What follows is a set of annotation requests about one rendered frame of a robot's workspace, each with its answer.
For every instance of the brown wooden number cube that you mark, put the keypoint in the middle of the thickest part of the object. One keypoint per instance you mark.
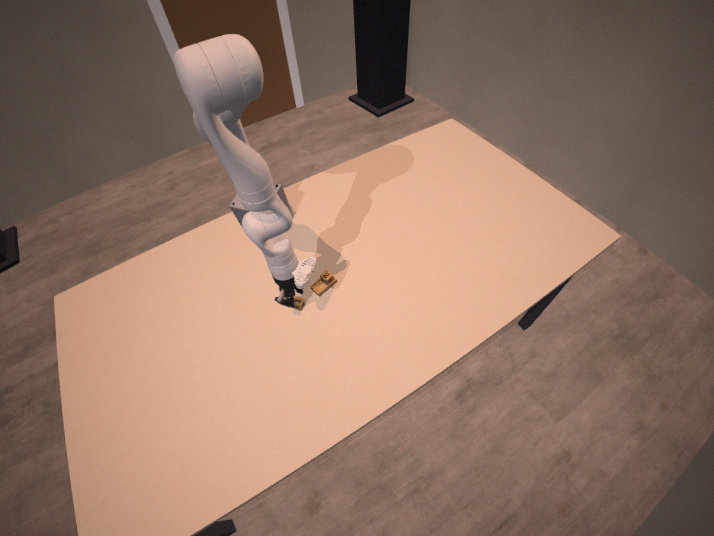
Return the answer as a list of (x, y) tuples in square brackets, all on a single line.
[(326, 277), (300, 303)]

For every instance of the brown wooden tray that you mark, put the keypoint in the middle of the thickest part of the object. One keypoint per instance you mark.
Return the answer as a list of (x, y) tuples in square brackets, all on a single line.
[(320, 288)]

